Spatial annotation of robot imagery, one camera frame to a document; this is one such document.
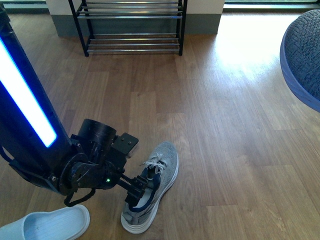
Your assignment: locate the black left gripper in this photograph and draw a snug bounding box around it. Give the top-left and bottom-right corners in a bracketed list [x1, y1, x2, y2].
[58, 132, 153, 207]

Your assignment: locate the grey knit sneaker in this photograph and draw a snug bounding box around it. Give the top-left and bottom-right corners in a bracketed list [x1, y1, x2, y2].
[120, 141, 179, 234]
[279, 9, 320, 112]

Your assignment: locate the light blue slide slipper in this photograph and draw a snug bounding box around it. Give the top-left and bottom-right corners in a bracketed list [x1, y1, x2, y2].
[0, 204, 90, 240]

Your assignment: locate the black metal shoe rack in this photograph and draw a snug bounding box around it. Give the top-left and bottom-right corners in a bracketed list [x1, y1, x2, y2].
[68, 0, 188, 57]

